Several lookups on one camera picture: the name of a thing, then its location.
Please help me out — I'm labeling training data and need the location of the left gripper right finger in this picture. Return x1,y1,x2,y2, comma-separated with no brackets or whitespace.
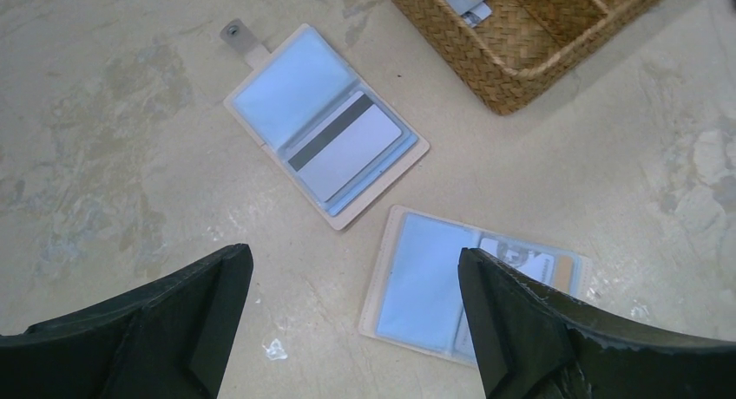
458,248,735,398

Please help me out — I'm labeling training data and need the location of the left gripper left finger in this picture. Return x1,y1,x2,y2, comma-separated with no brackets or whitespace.
1,244,253,398

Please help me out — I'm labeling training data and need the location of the beige snap card holder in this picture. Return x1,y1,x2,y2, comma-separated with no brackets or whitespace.
358,206,592,366

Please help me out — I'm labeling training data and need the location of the open beige card holder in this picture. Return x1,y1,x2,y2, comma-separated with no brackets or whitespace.
220,19,430,230

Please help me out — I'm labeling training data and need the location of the silver striped card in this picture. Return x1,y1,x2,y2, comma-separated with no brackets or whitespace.
287,90,403,203

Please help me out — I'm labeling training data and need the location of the woven wicker tray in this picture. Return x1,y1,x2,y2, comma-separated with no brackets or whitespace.
391,0,660,115

